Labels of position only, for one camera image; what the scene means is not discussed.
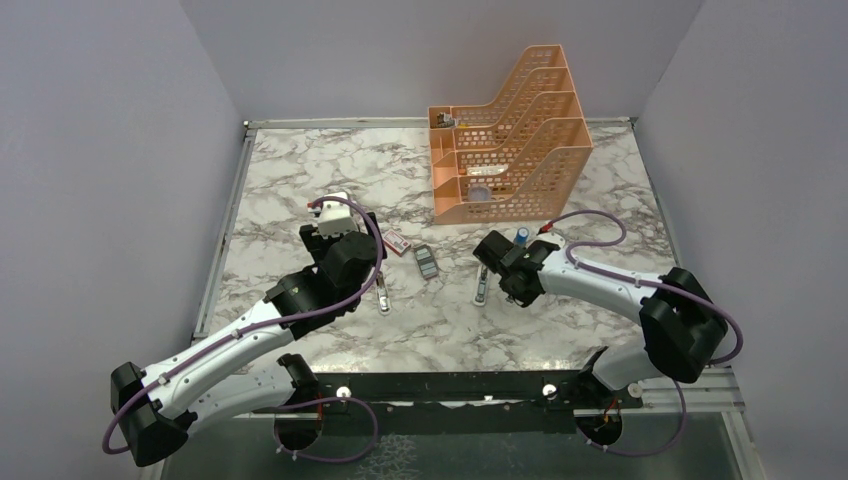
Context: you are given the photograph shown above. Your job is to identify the clear packet in organizer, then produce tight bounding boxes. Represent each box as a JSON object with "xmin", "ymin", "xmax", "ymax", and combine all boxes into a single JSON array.
[{"xmin": 465, "ymin": 165, "xmax": 508, "ymax": 176}]

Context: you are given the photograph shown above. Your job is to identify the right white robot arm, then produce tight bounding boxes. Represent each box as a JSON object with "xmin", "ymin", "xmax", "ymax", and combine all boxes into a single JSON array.
[{"xmin": 473, "ymin": 231, "xmax": 729, "ymax": 407}]

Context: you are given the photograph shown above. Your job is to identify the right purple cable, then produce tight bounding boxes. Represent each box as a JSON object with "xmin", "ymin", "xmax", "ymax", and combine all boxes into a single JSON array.
[{"xmin": 539, "ymin": 209, "xmax": 745, "ymax": 458}]

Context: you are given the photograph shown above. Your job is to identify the purple cable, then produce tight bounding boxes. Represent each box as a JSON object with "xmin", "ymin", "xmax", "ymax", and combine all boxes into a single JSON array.
[
  {"xmin": 539, "ymin": 209, "xmax": 745, "ymax": 458},
  {"xmin": 101, "ymin": 195, "xmax": 389, "ymax": 465}
]

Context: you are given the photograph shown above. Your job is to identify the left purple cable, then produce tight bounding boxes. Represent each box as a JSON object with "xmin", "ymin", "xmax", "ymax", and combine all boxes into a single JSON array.
[{"xmin": 101, "ymin": 195, "xmax": 389, "ymax": 465}]

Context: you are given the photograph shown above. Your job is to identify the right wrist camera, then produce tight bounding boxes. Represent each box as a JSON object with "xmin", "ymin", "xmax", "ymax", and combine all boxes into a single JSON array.
[{"xmin": 536, "ymin": 230, "xmax": 566, "ymax": 250}]

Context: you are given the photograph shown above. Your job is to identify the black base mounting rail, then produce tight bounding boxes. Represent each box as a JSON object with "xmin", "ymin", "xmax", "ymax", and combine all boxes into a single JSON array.
[{"xmin": 265, "ymin": 370, "xmax": 643, "ymax": 438}]

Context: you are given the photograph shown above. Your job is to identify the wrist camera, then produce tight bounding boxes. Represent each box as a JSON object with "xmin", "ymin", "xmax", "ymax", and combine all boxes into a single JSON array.
[
  {"xmin": 307, "ymin": 201, "xmax": 359, "ymax": 239},
  {"xmin": 536, "ymin": 230, "xmax": 566, "ymax": 250}
]

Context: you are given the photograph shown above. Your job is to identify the clear tape roll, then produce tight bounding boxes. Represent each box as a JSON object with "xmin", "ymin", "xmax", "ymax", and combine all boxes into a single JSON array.
[{"xmin": 467, "ymin": 184, "xmax": 493, "ymax": 202}]

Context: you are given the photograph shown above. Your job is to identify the binder clips in organizer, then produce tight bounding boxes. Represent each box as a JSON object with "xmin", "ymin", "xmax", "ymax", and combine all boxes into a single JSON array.
[{"xmin": 435, "ymin": 112, "xmax": 456, "ymax": 129}]

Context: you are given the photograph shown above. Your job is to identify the orange plastic file organizer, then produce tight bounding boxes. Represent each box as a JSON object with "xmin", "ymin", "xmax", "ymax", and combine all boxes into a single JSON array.
[{"xmin": 428, "ymin": 44, "xmax": 593, "ymax": 225}]

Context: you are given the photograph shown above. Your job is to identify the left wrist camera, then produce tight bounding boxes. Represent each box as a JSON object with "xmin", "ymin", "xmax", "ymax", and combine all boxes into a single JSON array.
[{"xmin": 307, "ymin": 201, "xmax": 359, "ymax": 239}]

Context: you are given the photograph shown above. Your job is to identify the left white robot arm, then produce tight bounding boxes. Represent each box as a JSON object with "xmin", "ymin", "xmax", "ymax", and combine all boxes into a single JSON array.
[{"xmin": 101, "ymin": 196, "xmax": 387, "ymax": 467}]

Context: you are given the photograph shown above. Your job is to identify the red white staple box sleeve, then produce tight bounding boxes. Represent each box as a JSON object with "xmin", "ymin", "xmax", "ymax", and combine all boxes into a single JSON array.
[{"xmin": 382, "ymin": 229, "xmax": 411, "ymax": 257}]

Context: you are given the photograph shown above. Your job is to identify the blue glue stick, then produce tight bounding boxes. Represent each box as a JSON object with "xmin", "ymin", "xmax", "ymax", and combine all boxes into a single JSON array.
[{"xmin": 513, "ymin": 227, "xmax": 530, "ymax": 247}]

